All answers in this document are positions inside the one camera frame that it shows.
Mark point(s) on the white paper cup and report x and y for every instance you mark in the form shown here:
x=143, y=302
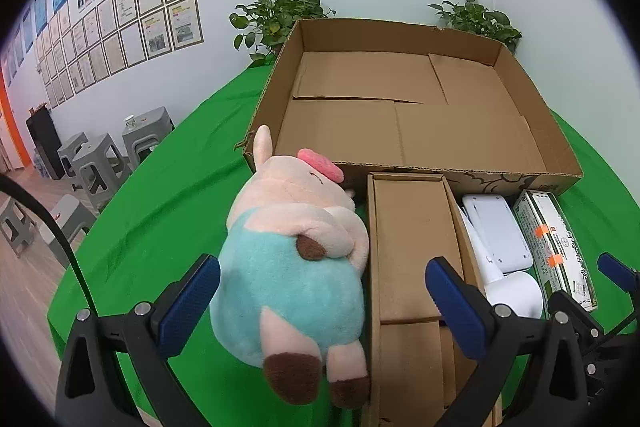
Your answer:
x=130, y=123

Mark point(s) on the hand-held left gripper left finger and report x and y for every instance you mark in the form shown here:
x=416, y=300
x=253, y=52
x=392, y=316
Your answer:
x=190, y=302

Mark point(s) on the white plastic device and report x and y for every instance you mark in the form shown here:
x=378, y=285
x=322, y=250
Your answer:
x=495, y=232

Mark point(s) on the green tablecloth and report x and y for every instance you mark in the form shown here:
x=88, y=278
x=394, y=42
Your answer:
x=165, y=187

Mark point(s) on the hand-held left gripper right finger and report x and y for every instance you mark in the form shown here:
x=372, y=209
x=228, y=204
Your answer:
x=455, y=307

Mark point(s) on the green potted plant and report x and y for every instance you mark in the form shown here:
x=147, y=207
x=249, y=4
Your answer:
x=475, y=19
x=280, y=17

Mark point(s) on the pink and teal plush pig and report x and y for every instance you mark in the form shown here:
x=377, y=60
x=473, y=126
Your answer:
x=290, y=287

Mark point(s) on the grey plastic stool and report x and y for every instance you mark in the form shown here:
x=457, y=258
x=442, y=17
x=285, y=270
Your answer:
x=150, y=132
x=100, y=167
x=70, y=152
x=15, y=222

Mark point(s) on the narrow cardboard box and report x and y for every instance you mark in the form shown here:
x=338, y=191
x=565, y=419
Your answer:
x=410, y=247

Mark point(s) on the large cardboard box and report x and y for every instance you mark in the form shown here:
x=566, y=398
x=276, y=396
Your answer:
x=400, y=132

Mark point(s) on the wall of framed certificates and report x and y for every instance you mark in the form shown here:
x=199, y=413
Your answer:
x=130, y=32

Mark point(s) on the black cabinet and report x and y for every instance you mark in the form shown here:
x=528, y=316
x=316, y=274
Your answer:
x=45, y=142

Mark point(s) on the green and white carton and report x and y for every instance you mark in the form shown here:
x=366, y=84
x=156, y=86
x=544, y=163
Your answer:
x=570, y=272

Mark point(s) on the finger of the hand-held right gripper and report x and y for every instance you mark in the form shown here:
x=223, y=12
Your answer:
x=617, y=272
x=575, y=312

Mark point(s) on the white handheld dryer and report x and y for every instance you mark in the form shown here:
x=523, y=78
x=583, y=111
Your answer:
x=515, y=294

